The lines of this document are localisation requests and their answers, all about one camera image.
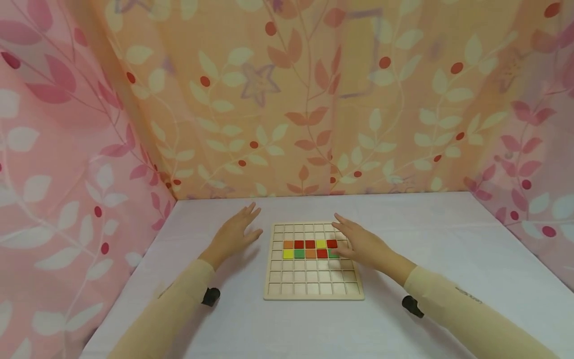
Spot person's left hand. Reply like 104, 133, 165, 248
206, 201, 265, 266

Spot person's right forearm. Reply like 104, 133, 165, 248
381, 253, 562, 359

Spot person's left forearm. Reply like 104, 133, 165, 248
107, 252, 223, 359

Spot person's right hand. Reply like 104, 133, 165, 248
331, 213, 392, 273

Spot group of coloured square tiles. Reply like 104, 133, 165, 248
283, 239, 342, 260

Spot wooden grid board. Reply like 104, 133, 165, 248
263, 221, 365, 301

